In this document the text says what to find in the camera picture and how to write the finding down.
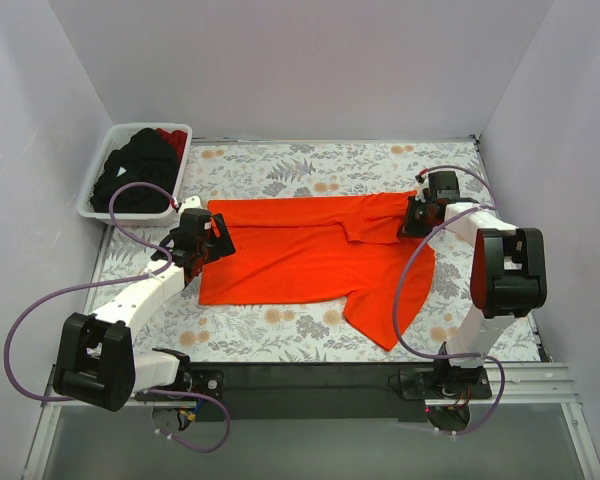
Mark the aluminium frame rail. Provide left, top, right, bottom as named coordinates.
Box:
left=24, top=362, right=600, bottom=479

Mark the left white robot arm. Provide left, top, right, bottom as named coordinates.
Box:
left=53, top=208, right=236, bottom=411

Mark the floral patterned table mat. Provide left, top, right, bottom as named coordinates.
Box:
left=78, top=141, right=551, bottom=364

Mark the black t shirt in basket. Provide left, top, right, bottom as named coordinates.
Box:
left=90, top=128, right=181, bottom=214

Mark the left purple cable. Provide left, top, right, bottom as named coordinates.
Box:
left=2, top=181, right=231, bottom=454

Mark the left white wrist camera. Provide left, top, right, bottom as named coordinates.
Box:
left=179, top=196, right=202, bottom=210

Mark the red t shirt in basket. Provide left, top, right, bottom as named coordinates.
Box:
left=156, top=128, right=188, bottom=162

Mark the white plastic laundry basket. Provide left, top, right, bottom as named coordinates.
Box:
left=77, top=122, right=193, bottom=226

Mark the orange t shirt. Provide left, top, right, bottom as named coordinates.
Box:
left=199, top=193, right=436, bottom=350

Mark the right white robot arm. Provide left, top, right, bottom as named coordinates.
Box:
left=392, top=165, right=547, bottom=398

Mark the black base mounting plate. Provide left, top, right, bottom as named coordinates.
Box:
left=137, top=362, right=493, bottom=422

